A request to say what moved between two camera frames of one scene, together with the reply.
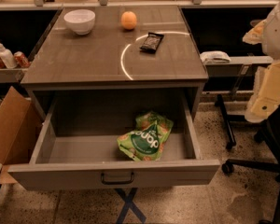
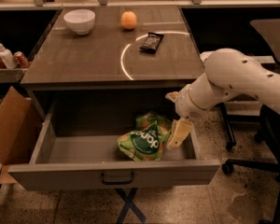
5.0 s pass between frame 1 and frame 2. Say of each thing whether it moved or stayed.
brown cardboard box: stayed
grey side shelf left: stayed
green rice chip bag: stayed
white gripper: moved
